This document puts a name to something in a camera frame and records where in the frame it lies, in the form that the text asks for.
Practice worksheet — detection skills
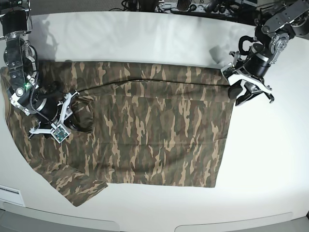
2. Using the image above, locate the black equipment with cables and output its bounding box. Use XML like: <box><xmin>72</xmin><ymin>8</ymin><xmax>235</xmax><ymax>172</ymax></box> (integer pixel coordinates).
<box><xmin>110</xmin><ymin>0</ymin><xmax>258</xmax><ymax>18</ymax></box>

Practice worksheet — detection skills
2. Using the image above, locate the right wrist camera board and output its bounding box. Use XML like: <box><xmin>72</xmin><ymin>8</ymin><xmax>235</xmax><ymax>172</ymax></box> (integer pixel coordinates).
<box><xmin>51</xmin><ymin>124</ymin><xmax>71</xmax><ymax>144</ymax></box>

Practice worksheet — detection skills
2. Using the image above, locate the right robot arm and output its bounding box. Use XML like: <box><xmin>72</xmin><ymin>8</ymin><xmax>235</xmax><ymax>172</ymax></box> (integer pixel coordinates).
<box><xmin>0</xmin><ymin>0</ymin><xmax>79</xmax><ymax>143</ymax></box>

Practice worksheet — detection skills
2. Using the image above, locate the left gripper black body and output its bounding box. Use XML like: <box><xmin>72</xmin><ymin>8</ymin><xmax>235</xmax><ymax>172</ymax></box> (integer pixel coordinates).
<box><xmin>239</xmin><ymin>43</ymin><xmax>272</xmax><ymax>79</ymax></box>

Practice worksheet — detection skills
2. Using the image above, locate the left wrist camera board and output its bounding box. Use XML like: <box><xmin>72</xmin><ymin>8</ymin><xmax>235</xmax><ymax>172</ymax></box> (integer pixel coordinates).
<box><xmin>220</xmin><ymin>62</ymin><xmax>237</xmax><ymax>86</ymax></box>

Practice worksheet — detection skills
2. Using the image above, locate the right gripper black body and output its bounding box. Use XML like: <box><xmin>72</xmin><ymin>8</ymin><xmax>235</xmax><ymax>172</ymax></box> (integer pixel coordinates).
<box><xmin>33</xmin><ymin>94</ymin><xmax>72</xmax><ymax>130</ymax></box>

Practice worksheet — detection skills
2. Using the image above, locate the camouflage T-shirt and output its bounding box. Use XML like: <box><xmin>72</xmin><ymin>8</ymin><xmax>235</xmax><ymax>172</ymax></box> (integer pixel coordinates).
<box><xmin>0</xmin><ymin>61</ymin><xmax>234</xmax><ymax>206</ymax></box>

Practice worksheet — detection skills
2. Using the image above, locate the white box at table edge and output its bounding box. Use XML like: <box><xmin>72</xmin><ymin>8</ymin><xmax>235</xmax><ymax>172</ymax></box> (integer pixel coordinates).
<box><xmin>0</xmin><ymin>185</ymin><xmax>25</xmax><ymax>207</ymax></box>

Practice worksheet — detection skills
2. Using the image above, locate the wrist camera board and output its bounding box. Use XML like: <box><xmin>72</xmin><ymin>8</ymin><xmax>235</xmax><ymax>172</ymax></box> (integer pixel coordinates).
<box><xmin>51</xmin><ymin>124</ymin><xmax>71</xmax><ymax>144</ymax></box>
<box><xmin>220</xmin><ymin>62</ymin><xmax>237</xmax><ymax>86</ymax></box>

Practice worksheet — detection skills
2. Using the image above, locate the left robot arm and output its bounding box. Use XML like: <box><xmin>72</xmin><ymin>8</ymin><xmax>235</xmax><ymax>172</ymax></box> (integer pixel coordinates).
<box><xmin>221</xmin><ymin>0</ymin><xmax>309</xmax><ymax>106</ymax></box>

